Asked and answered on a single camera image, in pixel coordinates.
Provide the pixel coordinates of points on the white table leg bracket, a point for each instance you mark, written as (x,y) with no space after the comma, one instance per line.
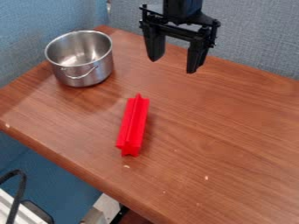
(103,211)

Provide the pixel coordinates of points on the red star-profile block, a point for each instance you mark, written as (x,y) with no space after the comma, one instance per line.
(133,128)

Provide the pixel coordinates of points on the stainless steel pot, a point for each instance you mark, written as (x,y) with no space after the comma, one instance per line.
(81,58)

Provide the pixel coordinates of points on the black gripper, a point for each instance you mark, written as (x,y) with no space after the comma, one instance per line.
(181,12)

